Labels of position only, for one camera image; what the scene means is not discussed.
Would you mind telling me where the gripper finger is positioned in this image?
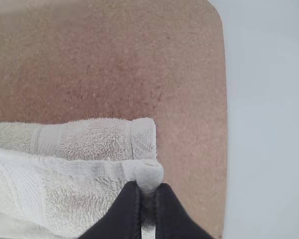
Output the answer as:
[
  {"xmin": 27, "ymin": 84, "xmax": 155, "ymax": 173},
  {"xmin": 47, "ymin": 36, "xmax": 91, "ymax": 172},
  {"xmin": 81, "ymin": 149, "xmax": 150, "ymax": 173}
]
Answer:
[
  {"xmin": 154, "ymin": 182, "xmax": 215, "ymax": 239},
  {"xmin": 77, "ymin": 180, "xmax": 143, "ymax": 239}
]

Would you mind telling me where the cork mat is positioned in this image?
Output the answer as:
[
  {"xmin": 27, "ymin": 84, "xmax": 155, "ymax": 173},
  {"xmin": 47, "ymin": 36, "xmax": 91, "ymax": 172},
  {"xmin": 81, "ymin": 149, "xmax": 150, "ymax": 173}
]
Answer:
[{"xmin": 0, "ymin": 0, "xmax": 228, "ymax": 239}]

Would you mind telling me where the pale towel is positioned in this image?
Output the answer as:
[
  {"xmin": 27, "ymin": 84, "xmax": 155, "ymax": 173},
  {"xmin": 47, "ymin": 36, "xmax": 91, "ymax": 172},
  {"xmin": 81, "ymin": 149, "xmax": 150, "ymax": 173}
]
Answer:
[{"xmin": 0, "ymin": 117, "xmax": 164, "ymax": 239}]

